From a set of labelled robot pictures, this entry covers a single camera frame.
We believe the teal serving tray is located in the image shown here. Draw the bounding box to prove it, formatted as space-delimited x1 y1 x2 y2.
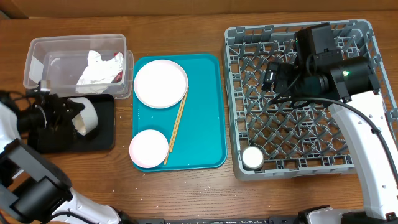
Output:
134 53 228 172

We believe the red snack wrapper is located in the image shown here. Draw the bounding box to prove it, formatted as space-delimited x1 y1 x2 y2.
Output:
112 52 124 83

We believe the grey rice bowl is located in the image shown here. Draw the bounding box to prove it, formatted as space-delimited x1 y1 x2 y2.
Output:
69 97 98 136

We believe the large pink plate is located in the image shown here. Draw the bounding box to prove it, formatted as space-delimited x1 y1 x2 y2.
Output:
133 60 188 109

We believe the white cup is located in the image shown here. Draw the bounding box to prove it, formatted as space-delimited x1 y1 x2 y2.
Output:
241 146 264 170

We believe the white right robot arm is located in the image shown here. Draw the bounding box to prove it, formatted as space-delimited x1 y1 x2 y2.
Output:
262 23 397 223

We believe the white napkin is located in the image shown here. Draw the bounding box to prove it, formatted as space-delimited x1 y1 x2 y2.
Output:
75 50 124 94

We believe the wooden chopstick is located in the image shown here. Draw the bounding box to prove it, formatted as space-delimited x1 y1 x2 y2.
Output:
169 90 189 153
163 86 190 166

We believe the clear plastic waste bin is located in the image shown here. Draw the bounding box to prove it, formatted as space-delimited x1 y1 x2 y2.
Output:
23 34 134 99

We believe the grey dishwasher rack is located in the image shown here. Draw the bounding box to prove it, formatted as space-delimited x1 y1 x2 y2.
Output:
224 19 397 181

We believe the black plastic tray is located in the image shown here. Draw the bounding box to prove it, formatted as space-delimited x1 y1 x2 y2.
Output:
63 94 115 152

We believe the small pink plate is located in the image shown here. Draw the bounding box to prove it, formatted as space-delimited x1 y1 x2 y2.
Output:
129 129 169 169

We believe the black rail bar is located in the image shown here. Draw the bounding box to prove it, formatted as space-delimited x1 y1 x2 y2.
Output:
136 205 355 224

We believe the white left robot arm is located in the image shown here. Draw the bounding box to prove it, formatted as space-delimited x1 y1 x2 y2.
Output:
1 80 135 223

